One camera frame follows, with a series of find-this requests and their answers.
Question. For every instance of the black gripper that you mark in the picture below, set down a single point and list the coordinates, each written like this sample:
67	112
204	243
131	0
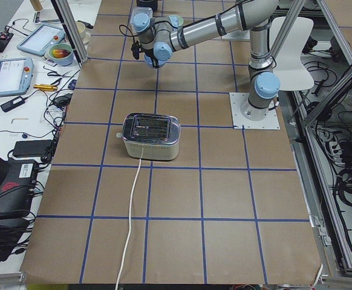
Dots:
155	63

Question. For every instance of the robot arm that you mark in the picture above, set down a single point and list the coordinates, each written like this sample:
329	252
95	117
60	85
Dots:
158	38

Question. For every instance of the green bowl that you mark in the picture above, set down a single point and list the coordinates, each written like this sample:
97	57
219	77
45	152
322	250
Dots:
180	20

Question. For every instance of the blue bowl with fruit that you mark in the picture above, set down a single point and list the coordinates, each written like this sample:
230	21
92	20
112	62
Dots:
62	54

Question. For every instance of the clear plastic food container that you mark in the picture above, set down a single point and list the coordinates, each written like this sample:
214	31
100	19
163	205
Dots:
140	18

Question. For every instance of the scissors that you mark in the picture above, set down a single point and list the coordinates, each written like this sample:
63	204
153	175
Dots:
57	74

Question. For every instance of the cream and chrome toaster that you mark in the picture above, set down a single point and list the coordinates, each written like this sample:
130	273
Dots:
151	136

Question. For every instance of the upper teach pendant tablet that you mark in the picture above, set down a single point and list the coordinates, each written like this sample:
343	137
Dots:
41	39

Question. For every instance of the teach pendant tablet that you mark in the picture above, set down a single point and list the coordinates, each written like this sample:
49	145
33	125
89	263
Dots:
15	76
41	39

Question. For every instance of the lower teach pendant tablet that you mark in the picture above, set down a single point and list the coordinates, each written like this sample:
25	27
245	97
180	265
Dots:
15	76

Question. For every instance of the black power adapter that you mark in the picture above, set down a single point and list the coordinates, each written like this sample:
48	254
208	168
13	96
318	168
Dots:
13	103

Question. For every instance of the black power brick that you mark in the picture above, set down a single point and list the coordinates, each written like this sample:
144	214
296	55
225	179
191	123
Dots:
31	148

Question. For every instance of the white chair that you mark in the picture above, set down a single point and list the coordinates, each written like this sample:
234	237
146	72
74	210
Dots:
289	73

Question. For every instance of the black red computer case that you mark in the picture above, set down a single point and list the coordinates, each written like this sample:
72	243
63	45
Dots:
17	179

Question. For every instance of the aluminium frame post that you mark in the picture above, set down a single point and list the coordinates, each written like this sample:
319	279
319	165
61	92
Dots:
66	18

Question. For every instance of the yellow handled tool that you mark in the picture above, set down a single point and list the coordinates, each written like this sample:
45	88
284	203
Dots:
44	87

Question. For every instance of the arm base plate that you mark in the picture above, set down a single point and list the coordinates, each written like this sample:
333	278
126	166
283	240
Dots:
244	116

